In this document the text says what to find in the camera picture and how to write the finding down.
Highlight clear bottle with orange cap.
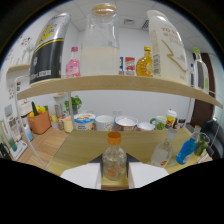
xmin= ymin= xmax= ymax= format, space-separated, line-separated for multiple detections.
xmin=101 ymin=131 xmax=128 ymax=182

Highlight clear bottle with red label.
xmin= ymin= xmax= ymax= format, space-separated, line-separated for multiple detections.
xmin=148 ymin=128 xmax=178 ymax=168

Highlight blue liquid bottle silver cap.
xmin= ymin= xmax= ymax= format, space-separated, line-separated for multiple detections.
xmin=175 ymin=125 xmax=202 ymax=166

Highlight small white bowl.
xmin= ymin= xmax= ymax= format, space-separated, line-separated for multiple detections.
xmin=136 ymin=121 xmax=156 ymax=132

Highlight white mug with green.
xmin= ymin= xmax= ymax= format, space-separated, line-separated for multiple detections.
xmin=149 ymin=115 xmax=168 ymax=131

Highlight blue rimmed paper bowl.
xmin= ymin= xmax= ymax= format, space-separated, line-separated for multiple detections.
xmin=73 ymin=112 xmax=97 ymax=132

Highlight patterned white bowl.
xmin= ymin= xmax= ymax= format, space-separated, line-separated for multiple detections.
xmin=114 ymin=115 xmax=139 ymax=132

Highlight white bottle with red cap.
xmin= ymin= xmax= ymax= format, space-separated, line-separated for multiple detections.
xmin=165 ymin=108 xmax=178 ymax=130

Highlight dark small bottles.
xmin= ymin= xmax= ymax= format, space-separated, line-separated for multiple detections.
xmin=176 ymin=118 xmax=187 ymax=130

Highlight glass with green leaves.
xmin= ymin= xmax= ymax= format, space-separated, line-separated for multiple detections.
xmin=193 ymin=132 xmax=211 ymax=157

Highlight orange basket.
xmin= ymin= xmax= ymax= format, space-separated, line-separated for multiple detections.
xmin=27 ymin=110 xmax=52 ymax=135

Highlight white tray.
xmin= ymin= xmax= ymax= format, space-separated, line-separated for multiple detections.
xmin=9 ymin=139 xmax=28 ymax=161

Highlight green potted plant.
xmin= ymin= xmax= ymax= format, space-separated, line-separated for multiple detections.
xmin=63 ymin=95 xmax=83 ymax=116

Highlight green toy cucumber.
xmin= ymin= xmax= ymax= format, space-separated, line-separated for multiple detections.
xmin=30 ymin=101 xmax=40 ymax=117

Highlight dark brown door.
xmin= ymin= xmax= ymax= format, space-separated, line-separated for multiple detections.
xmin=189 ymin=52 xmax=216 ymax=128

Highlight white two-tier wooden shelf rack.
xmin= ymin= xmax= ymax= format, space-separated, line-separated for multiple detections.
xmin=13 ymin=74 xmax=224 ymax=178

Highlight amber liquid bottle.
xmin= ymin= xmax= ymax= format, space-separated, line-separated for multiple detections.
xmin=135 ymin=45 xmax=154 ymax=78

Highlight small pink bottle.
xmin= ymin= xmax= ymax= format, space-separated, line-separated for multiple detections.
xmin=65 ymin=46 xmax=82 ymax=79

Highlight black and silver can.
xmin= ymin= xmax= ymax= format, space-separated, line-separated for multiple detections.
xmin=29 ymin=12 xmax=72 ymax=86

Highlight glass jar with wooden lid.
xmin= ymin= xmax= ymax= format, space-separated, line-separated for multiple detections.
xmin=79 ymin=2 xmax=121 ymax=77

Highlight white figurine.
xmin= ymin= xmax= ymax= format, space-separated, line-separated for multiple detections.
xmin=20 ymin=36 xmax=34 ymax=65

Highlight blue wall poster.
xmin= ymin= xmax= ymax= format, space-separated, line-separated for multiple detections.
xmin=119 ymin=56 xmax=125 ymax=76

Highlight wooden wall shelf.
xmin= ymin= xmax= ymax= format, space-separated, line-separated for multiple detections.
xmin=6 ymin=63 xmax=32 ymax=75

